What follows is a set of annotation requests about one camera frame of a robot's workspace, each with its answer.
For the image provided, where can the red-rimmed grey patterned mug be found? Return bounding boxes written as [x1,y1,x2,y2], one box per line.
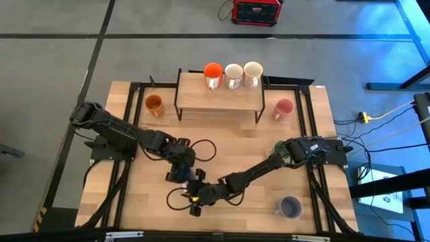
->
[224,63,245,91]

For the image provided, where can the white printed sheet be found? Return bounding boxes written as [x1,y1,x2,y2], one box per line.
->
[357,165,404,214]

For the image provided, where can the black aluminium table frame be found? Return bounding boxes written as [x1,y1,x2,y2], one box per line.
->
[75,75,359,236]

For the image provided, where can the yellow extension cable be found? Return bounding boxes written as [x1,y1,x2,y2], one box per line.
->
[369,99,417,121]

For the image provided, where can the silver metal bracket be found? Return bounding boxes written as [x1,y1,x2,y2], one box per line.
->
[105,231,144,241]
[291,234,332,242]

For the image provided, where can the black case cable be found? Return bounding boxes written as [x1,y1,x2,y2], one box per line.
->
[217,0,234,22]

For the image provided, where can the tan cable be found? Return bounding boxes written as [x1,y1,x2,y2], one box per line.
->
[318,116,430,159]

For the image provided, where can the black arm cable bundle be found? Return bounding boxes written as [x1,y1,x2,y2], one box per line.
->
[306,163,357,235]
[81,160,132,229]

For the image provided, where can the orange mug white handle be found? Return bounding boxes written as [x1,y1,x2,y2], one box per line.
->
[203,62,224,91]

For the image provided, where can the black metal stand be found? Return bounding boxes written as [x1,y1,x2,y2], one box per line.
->
[365,0,430,91]

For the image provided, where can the pink mug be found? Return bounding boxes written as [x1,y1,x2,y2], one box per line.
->
[271,98,295,121]

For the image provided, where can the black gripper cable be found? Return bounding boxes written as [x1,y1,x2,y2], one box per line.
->
[189,138,218,163]
[166,187,196,212]

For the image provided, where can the tan patterned mug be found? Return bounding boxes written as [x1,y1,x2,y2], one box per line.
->
[243,61,264,89]

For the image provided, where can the blue mug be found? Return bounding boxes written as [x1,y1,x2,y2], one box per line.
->
[174,167,195,188]

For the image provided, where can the green mug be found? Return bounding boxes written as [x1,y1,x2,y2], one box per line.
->
[273,140,292,159]

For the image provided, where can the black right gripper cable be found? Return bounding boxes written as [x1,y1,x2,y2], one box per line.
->
[166,187,196,212]

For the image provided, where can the wooden shelf black legs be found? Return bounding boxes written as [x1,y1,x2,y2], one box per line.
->
[173,69,266,124]

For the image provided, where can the red black case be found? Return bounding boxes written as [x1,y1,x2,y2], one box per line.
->
[231,0,284,27]

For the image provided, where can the amber brown mug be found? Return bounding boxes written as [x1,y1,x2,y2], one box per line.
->
[144,94,165,118]

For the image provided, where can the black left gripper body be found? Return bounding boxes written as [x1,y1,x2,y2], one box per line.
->
[165,160,206,183]

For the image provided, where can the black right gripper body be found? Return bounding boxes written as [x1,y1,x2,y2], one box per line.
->
[186,180,220,217]

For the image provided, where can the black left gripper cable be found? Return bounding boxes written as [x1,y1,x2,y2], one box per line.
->
[189,138,218,163]

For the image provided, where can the black floor cable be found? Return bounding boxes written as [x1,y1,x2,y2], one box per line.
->
[333,106,418,143]
[349,143,430,237]

